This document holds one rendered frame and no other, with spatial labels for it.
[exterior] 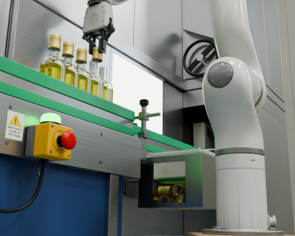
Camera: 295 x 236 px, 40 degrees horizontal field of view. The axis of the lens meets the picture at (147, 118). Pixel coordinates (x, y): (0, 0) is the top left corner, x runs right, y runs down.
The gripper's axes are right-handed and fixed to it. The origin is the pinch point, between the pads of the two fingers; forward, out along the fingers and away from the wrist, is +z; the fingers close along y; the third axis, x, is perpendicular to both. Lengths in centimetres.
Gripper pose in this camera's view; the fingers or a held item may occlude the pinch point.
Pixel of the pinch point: (97, 47)
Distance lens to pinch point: 136.7
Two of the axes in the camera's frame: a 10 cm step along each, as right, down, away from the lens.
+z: -0.2, 9.7, -2.6
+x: 5.4, 2.3, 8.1
